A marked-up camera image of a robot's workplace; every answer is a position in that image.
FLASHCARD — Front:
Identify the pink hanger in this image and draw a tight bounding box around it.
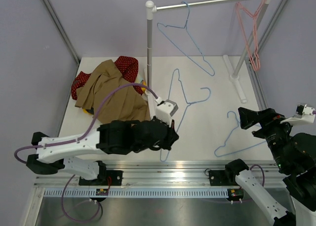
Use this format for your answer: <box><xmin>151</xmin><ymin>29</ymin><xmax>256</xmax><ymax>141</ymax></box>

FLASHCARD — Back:
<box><xmin>234</xmin><ymin>0</ymin><xmax>266</xmax><ymax>71</ymax></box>
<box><xmin>235</xmin><ymin>0</ymin><xmax>266</xmax><ymax>71</ymax></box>

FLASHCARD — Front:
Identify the floral pastel skirt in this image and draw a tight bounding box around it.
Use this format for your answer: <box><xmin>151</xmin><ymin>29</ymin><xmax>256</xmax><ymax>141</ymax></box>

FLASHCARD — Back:
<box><xmin>135</xmin><ymin>74</ymin><xmax>146</xmax><ymax>88</ymax></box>

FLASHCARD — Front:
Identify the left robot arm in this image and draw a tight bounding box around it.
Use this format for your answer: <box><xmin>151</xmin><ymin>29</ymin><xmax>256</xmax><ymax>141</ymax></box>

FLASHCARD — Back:
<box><xmin>26</xmin><ymin>117</ymin><xmax>179</xmax><ymax>185</ymax></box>

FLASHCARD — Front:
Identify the red polka-dot skirt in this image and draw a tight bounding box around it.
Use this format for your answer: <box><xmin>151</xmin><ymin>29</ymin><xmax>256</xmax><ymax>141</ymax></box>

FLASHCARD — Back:
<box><xmin>71</xmin><ymin>56</ymin><xmax>138</xmax><ymax>100</ymax></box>

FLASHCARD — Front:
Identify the blue hanger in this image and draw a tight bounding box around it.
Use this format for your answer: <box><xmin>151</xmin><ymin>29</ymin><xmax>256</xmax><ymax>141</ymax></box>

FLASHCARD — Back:
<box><xmin>213</xmin><ymin>111</ymin><xmax>269</xmax><ymax>158</ymax></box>
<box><xmin>159</xmin><ymin>68</ymin><xmax>214</xmax><ymax>163</ymax></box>
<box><xmin>157</xmin><ymin>1</ymin><xmax>215</xmax><ymax>77</ymax></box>

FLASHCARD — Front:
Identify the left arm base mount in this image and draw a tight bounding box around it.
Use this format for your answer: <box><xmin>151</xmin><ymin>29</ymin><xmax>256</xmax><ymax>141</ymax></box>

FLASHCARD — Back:
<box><xmin>79</xmin><ymin>170</ymin><xmax>123</xmax><ymax>186</ymax></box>

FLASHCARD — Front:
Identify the white slotted cable duct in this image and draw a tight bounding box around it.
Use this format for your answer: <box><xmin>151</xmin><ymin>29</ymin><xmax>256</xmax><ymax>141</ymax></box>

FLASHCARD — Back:
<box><xmin>44</xmin><ymin>187</ymin><xmax>228</xmax><ymax>198</ymax></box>

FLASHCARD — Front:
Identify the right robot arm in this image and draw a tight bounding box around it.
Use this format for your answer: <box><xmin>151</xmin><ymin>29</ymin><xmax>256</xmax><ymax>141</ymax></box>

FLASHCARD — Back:
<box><xmin>205</xmin><ymin>104</ymin><xmax>316</xmax><ymax>226</ymax></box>

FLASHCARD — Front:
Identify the yellow plastic tray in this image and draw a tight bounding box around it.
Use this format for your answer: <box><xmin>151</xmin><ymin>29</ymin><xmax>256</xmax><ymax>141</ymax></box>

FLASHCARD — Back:
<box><xmin>83</xmin><ymin>81</ymin><xmax>146</xmax><ymax>115</ymax></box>

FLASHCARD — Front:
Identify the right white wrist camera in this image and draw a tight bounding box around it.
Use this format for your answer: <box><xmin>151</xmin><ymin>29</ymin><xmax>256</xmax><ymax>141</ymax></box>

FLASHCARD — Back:
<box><xmin>281</xmin><ymin>103</ymin><xmax>316</xmax><ymax>126</ymax></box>

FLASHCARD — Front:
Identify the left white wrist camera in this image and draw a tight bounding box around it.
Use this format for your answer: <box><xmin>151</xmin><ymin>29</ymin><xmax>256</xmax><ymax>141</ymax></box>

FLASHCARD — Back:
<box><xmin>154</xmin><ymin>97</ymin><xmax>178</xmax><ymax>127</ymax></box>

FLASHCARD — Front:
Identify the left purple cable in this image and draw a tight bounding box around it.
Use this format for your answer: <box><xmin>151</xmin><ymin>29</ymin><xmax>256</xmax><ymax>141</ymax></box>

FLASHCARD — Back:
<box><xmin>14</xmin><ymin>84</ymin><xmax>160</xmax><ymax>222</ymax></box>

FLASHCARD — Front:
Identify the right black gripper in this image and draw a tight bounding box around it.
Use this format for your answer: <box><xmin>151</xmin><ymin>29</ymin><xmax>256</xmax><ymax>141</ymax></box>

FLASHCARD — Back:
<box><xmin>238</xmin><ymin>106</ymin><xmax>298</xmax><ymax>170</ymax></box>

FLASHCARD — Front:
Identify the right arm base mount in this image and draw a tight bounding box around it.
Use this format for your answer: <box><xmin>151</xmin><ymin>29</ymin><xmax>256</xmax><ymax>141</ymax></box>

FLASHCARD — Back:
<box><xmin>204</xmin><ymin>169</ymin><xmax>240</xmax><ymax>186</ymax></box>

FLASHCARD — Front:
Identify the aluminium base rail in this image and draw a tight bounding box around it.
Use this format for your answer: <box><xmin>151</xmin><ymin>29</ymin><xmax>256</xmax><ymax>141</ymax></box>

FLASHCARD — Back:
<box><xmin>34</xmin><ymin>160</ymin><xmax>285</xmax><ymax>188</ymax></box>

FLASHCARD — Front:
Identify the tan skirt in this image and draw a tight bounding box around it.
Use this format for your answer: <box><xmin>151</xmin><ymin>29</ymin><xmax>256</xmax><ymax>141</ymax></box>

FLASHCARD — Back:
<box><xmin>75</xmin><ymin>60</ymin><xmax>150</xmax><ymax>124</ymax></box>

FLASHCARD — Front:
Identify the white metal clothes rack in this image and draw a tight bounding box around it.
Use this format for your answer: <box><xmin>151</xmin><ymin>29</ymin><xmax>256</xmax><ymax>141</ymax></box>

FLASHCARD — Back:
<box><xmin>144</xmin><ymin>0</ymin><xmax>277</xmax><ymax>122</ymax></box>

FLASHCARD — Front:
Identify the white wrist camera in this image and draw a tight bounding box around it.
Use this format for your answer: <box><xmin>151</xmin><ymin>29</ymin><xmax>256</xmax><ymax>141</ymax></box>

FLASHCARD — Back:
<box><xmin>281</xmin><ymin>103</ymin><xmax>316</xmax><ymax>126</ymax></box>
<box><xmin>154</xmin><ymin>97</ymin><xmax>178</xmax><ymax>127</ymax></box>

